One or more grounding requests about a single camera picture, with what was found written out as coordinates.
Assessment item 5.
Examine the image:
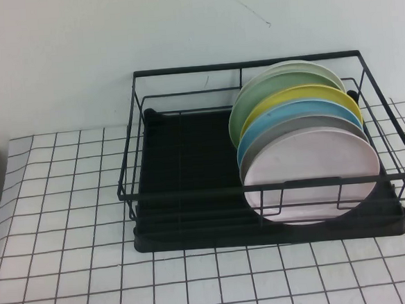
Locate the pink plate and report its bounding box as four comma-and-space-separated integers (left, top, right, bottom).
239, 122, 385, 230

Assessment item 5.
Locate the green plate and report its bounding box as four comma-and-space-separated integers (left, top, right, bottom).
224, 67, 349, 151

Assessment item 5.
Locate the blue plate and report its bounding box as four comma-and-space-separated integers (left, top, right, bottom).
232, 96, 365, 168

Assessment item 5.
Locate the grey plate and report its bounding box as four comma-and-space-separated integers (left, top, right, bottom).
235, 110, 373, 184

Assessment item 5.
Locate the yellow plate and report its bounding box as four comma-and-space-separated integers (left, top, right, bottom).
237, 81, 365, 140

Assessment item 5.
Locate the pale mint plate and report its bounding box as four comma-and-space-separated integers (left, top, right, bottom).
243, 56, 347, 99

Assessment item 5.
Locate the black plastic drip tray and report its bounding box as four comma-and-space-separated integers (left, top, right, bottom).
123, 90, 405, 256

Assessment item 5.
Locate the black wire dish rack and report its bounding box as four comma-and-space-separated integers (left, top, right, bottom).
108, 45, 405, 232

